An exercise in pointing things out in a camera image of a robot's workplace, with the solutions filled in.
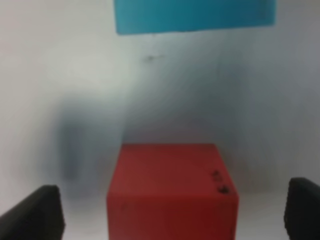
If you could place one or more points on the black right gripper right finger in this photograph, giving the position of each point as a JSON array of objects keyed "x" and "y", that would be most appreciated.
[{"x": 302, "y": 210}]

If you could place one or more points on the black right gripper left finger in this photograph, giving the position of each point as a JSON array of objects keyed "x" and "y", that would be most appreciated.
[{"x": 37, "y": 217}]

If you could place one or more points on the red cube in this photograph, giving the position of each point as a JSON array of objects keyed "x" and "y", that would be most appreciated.
[{"x": 171, "y": 192}]

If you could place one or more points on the blue cube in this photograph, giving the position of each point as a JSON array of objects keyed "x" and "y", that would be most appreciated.
[{"x": 134, "y": 17}]

